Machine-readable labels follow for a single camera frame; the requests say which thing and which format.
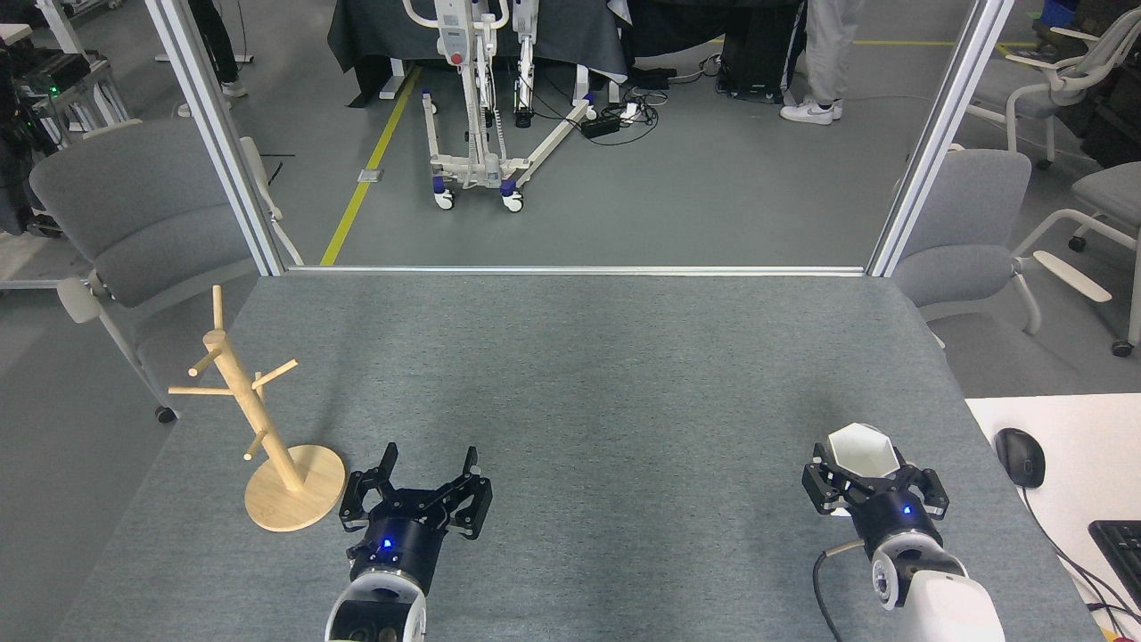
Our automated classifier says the white stand on wheels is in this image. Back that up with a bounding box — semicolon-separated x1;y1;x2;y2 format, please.
401;0;598;212

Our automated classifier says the dark covered table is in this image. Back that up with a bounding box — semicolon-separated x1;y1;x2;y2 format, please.
327;0;629;108

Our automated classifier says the metal equipment cart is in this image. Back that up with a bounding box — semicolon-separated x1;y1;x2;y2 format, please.
13;49;130;135

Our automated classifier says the person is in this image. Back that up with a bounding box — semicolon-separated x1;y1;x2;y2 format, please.
780;0;866;126
176;0;250;119

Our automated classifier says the black mouse cable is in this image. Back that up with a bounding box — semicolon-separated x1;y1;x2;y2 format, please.
1021;486;1141;625

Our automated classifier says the white office chair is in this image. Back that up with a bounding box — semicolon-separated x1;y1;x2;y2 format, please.
967;7;1141;170

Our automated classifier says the black keyboard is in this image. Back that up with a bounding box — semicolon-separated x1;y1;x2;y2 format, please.
1088;520;1141;607

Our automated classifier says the white faceted cup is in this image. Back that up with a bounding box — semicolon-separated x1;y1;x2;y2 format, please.
826;423;901;482

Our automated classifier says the silver frame post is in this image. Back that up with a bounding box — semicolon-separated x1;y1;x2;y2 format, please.
866;0;1017;277
143;0;288;277

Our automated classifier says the wooden cup rack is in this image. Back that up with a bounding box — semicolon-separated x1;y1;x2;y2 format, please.
168;285;347;533

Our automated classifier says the black cabinet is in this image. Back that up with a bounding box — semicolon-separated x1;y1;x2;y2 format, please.
718;0;803;103

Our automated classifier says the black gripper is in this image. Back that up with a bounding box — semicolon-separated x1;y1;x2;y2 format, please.
339;442;493;597
801;459;950;558

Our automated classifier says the black computer mouse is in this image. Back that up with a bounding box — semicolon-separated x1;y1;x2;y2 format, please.
995;428;1047;489

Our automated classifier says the white desk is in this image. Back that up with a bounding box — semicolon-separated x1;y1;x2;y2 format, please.
965;393;1141;642

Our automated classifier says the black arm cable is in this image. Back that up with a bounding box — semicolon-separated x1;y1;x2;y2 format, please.
813;539;866;642

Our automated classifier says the silver frame rail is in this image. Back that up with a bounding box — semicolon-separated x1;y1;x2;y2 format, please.
287;265;867;277

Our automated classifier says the grey chair with white armrest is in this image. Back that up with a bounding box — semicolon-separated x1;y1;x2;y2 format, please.
1012;162;1141;358

